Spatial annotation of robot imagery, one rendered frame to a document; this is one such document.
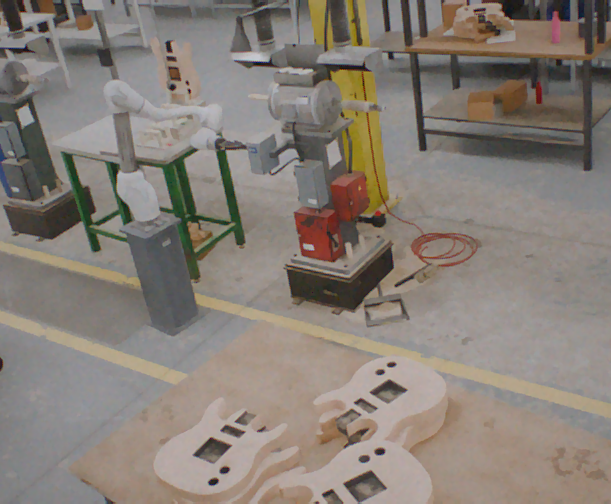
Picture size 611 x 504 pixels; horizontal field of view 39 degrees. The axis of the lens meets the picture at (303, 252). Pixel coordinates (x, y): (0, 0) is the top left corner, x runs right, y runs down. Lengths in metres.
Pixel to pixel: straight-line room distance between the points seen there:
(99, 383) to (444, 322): 2.05
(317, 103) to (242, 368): 1.94
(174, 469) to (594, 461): 1.33
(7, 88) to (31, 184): 0.76
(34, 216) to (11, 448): 2.64
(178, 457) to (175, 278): 2.56
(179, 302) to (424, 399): 2.76
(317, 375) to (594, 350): 1.98
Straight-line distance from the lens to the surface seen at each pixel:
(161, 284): 5.37
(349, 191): 5.13
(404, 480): 2.66
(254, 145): 5.04
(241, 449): 2.93
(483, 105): 7.06
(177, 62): 5.92
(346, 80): 6.06
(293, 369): 3.45
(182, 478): 2.90
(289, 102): 5.07
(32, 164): 7.19
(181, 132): 5.86
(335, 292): 5.41
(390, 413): 2.95
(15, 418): 5.30
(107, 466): 3.26
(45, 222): 7.18
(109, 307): 6.02
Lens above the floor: 2.92
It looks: 29 degrees down
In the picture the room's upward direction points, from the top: 10 degrees counter-clockwise
